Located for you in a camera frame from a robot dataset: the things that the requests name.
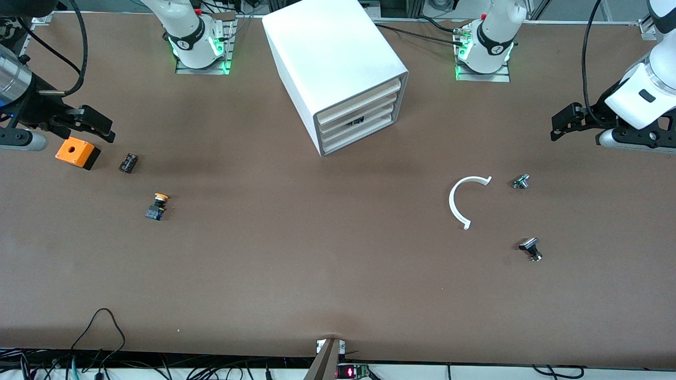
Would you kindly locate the black camera bracket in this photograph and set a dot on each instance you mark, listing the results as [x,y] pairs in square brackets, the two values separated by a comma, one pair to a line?
[10,135]
[649,138]

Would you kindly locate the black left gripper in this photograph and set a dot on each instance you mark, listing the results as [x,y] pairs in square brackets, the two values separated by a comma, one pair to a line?
[595,115]

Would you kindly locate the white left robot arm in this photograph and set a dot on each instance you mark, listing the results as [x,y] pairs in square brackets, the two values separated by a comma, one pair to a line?
[639,89]

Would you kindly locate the aluminium table corner bracket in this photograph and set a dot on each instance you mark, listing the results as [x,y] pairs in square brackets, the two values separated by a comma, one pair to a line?
[645,29]
[42,20]

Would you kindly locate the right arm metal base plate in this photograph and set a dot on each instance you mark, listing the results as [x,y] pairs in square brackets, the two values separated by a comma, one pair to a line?
[211,68]

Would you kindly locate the small silver button part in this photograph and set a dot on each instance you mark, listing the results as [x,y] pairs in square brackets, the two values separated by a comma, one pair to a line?
[521,182]

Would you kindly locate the circuit board with red display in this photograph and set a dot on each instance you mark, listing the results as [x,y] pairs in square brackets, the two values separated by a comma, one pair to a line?
[348,372]

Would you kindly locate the black right camera bracket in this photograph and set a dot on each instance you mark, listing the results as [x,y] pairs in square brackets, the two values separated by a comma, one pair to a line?
[10,135]

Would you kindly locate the orange button enclosure box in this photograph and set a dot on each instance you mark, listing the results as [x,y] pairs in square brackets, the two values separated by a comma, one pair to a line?
[74,150]

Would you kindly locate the white curved plastic piece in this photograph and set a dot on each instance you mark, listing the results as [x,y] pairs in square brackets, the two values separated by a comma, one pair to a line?
[452,203]

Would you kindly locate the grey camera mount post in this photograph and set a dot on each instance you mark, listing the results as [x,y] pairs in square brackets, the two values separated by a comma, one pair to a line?
[325,364]

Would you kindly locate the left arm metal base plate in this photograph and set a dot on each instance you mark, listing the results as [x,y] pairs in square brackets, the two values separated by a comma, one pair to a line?
[499,78]

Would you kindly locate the black left camera bracket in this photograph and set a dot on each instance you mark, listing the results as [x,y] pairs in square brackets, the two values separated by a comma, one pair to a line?
[649,138]

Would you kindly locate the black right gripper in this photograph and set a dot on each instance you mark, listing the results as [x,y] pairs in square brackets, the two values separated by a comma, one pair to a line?
[37,104]

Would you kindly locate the small black contact block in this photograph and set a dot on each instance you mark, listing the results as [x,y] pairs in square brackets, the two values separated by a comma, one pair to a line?
[128,163]

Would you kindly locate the black push button switch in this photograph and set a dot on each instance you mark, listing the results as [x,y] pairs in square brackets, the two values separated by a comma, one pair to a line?
[529,244]

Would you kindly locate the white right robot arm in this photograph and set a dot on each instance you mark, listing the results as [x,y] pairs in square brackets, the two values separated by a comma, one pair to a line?
[187,37]

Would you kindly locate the yellow push button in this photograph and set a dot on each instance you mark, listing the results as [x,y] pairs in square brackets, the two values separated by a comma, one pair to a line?
[156,211]

